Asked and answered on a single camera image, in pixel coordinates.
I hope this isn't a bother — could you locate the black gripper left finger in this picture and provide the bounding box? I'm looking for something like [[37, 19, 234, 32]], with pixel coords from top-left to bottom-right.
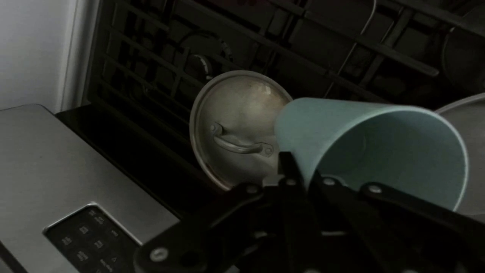
[[133, 151, 310, 273]]

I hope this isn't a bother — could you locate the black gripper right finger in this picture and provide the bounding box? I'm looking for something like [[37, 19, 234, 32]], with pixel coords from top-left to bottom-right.
[[309, 170, 485, 273]]

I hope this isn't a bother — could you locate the light blue plastic cup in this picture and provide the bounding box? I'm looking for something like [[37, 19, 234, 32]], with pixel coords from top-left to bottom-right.
[[274, 96, 471, 213]]

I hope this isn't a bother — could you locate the stainless steel gas stove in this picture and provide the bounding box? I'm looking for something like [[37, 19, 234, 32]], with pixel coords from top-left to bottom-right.
[[0, 0, 485, 273]]

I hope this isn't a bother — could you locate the steel saucepan with handle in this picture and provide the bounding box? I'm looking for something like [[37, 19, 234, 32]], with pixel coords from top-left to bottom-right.
[[434, 92, 485, 225]]

